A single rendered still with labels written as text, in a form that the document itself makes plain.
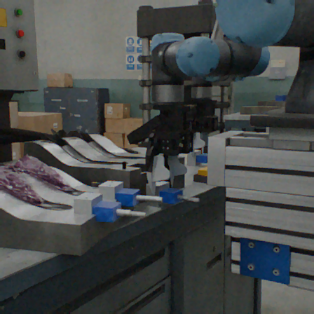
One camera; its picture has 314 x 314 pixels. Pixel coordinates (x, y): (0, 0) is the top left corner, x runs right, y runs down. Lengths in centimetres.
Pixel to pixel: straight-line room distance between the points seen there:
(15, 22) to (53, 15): 738
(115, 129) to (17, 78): 622
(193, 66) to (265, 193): 28
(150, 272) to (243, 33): 69
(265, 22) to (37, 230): 49
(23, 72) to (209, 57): 115
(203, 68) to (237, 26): 20
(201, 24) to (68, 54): 446
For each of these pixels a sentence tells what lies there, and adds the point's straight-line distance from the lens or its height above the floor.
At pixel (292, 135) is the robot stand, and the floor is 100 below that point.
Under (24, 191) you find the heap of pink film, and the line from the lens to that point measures 85.
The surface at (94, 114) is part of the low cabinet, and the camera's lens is 808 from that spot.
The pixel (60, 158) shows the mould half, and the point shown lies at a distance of 115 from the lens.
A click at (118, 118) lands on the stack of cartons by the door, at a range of 794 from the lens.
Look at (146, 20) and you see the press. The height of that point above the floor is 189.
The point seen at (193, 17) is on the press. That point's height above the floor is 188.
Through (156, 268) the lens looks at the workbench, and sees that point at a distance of 115.
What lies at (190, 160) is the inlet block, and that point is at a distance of 156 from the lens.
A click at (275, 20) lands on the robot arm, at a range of 64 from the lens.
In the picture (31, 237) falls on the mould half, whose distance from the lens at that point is 78.
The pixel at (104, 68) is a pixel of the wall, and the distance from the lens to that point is 855.
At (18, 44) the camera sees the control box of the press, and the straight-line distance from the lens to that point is 188.
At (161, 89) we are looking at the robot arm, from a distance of 95.
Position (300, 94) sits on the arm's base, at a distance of 76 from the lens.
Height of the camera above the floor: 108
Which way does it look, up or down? 9 degrees down
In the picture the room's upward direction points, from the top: straight up
